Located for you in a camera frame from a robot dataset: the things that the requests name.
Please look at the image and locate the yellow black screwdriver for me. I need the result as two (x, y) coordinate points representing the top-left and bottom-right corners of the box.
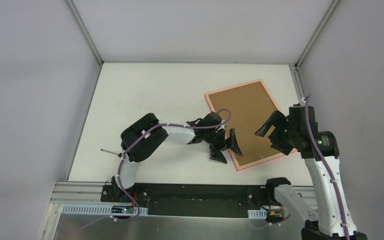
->
(101, 149), (123, 158)

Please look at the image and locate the white cable duct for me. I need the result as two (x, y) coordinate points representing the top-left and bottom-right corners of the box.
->
(247, 209), (267, 220)
(61, 203), (148, 217)

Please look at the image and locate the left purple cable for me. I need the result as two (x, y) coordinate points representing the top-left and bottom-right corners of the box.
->
(114, 108), (232, 223)

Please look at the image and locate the left white cable duct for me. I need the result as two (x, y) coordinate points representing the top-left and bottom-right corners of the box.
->
(61, 203), (148, 217)

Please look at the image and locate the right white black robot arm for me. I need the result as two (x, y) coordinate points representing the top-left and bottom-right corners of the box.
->
(254, 103), (368, 240)

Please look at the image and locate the right white cable duct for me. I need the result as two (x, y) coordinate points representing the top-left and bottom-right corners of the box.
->
(247, 209), (267, 220)

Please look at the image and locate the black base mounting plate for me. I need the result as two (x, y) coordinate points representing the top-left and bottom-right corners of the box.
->
(100, 183), (282, 218)

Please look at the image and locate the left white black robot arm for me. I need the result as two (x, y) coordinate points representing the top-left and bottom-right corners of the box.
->
(111, 111), (243, 203)

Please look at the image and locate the pink picture frame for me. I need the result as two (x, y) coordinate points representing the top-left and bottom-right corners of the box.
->
(204, 79), (298, 171)

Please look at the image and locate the aluminium front rail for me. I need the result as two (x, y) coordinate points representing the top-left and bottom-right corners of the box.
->
(50, 181), (318, 210)

